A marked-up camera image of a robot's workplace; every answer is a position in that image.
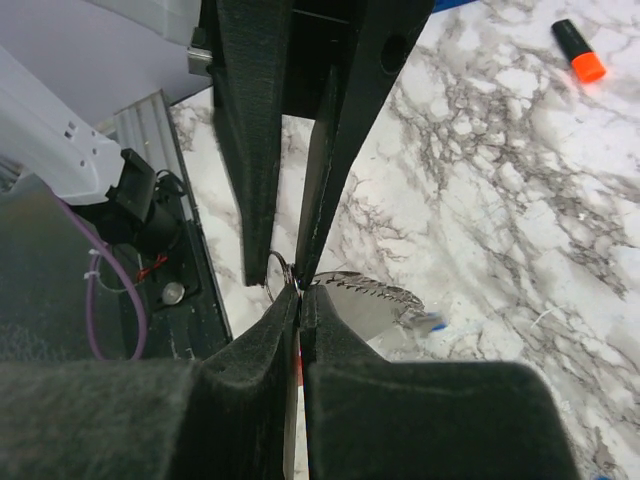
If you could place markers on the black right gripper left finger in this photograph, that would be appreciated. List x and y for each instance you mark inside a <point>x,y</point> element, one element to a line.
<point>231,416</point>

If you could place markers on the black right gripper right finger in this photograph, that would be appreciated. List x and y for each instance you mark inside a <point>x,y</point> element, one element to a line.
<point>369,418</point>

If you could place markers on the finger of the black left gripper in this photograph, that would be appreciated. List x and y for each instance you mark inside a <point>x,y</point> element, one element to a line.
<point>249,46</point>
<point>379,39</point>

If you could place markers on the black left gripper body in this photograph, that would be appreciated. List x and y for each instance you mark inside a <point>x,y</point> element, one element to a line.
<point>322,34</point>

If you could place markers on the silver keyring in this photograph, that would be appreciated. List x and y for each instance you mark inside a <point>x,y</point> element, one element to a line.
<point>287,275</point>

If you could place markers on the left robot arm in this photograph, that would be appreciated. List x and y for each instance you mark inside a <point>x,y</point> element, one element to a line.
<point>41,133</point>

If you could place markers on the black orange highlighter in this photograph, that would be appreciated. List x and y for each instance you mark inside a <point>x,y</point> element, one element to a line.
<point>580,55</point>

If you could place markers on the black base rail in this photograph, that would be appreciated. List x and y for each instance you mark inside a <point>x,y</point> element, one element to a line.
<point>170,306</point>

